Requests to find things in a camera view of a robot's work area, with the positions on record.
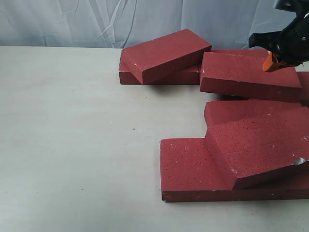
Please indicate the grey fabric backdrop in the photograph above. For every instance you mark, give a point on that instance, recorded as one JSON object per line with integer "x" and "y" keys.
{"x": 226, "y": 24}

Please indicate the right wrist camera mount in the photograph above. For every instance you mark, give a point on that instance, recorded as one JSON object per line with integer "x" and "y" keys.
{"x": 292, "y": 5}

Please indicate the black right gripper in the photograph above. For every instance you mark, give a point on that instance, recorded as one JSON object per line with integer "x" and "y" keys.
{"x": 292, "y": 43}

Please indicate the chipped red brick white spot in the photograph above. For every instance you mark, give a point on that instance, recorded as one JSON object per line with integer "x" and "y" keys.
{"x": 255, "y": 150}

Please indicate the right edge red brick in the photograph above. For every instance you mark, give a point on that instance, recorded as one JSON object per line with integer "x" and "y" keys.
{"x": 304, "y": 93}

